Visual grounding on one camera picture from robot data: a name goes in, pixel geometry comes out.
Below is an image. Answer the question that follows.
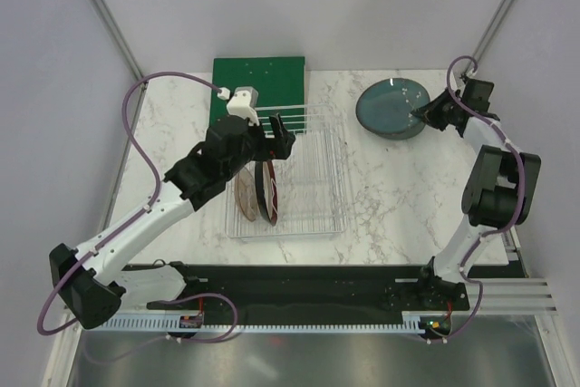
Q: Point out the dark teal plate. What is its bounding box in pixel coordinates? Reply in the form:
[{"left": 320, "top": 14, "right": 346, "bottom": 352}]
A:
[{"left": 355, "top": 78, "right": 430, "bottom": 132}]

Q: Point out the light green-grey plate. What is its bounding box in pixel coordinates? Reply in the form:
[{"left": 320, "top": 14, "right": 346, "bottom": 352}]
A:
[{"left": 370, "top": 128, "right": 423, "bottom": 140}]

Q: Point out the pink-brown plate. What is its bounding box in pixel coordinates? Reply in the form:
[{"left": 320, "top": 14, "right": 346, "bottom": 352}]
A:
[{"left": 234, "top": 168, "right": 258, "bottom": 222}]

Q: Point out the white wire dish rack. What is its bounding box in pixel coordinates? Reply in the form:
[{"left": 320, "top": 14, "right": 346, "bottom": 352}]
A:
[{"left": 225, "top": 103, "right": 349, "bottom": 241}]

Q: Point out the red and black plate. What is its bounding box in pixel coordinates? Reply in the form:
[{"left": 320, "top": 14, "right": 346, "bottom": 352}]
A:
[{"left": 254, "top": 160, "right": 278, "bottom": 227}]

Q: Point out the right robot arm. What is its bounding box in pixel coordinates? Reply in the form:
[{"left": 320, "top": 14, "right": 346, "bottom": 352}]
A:
[{"left": 411, "top": 79, "right": 541, "bottom": 309}]

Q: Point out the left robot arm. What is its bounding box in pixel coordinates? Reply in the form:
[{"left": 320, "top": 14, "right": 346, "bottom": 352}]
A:
[{"left": 49, "top": 115, "right": 295, "bottom": 329}]

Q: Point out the green cutting board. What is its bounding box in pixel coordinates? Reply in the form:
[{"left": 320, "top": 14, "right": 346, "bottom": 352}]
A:
[{"left": 212, "top": 56, "right": 306, "bottom": 135}]

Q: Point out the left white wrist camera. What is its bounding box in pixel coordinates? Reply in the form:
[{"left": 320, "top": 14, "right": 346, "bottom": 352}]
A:
[{"left": 217, "top": 86, "right": 260, "bottom": 126}]

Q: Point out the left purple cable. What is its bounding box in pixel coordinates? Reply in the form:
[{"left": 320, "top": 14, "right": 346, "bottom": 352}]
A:
[{"left": 36, "top": 70, "right": 227, "bottom": 336}]

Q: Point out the purple cable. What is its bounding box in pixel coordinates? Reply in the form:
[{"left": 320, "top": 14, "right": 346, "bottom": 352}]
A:
[
  {"left": 445, "top": 55, "right": 527, "bottom": 315},
  {"left": 36, "top": 70, "right": 227, "bottom": 336}
]

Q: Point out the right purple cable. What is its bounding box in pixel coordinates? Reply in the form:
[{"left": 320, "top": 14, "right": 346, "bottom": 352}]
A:
[{"left": 445, "top": 55, "right": 527, "bottom": 315}]

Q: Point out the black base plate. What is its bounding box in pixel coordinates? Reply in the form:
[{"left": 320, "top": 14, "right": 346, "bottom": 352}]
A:
[{"left": 147, "top": 262, "right": 469, "bottom": 315}]

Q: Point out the white slotted cable duct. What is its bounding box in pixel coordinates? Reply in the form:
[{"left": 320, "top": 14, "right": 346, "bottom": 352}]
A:
[{"left": 97, "top": 308, "right": 449, "bottom": 333}]

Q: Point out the left aluminium frame post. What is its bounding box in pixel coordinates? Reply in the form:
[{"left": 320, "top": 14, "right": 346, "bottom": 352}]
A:
[{"left": 61, "top": 0, "right": 149, "bottom": 88}]

